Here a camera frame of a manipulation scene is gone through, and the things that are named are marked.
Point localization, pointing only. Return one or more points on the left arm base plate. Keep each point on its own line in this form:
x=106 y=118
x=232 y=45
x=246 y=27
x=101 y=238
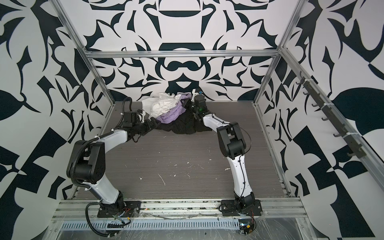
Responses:
x=127 y=209

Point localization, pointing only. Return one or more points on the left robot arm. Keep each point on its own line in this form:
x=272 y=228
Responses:
x=87 y=165

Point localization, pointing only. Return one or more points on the wall hook rail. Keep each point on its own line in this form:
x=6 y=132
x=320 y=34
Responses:
x=333 y=115

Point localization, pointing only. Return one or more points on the small electronics board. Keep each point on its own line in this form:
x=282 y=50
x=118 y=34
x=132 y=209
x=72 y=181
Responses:
x=247 y=226

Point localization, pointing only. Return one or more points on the aluminium frame crossbar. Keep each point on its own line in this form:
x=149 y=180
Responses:
x=181 y=54

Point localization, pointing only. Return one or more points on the purple cloth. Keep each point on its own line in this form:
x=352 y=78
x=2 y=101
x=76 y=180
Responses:
x=175 y=112

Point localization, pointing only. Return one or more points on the aluminium front rail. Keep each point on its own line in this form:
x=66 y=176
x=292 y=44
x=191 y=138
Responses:
x=169 y=209

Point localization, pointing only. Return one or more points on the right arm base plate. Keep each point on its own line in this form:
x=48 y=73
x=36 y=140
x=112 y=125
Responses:
x=234 y=208

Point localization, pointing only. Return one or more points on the white slotted cable duct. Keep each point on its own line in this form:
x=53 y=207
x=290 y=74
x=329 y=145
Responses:
x=186 y=224

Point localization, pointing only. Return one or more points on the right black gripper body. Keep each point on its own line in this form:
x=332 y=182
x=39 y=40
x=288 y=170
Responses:
x=193 y=106

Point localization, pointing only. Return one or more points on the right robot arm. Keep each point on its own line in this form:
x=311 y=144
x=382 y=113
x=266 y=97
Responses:
x=232 y=146

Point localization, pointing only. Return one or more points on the black cloth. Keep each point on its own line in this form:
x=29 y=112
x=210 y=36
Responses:
x=185 y=124

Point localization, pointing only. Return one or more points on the white cloth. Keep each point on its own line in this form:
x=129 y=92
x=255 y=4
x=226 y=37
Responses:
x=157 y=106

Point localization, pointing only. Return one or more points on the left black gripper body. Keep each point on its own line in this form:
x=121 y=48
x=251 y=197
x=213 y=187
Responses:
x=142 y=128

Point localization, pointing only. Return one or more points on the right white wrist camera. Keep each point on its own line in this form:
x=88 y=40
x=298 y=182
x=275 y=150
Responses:
x=196 y=92

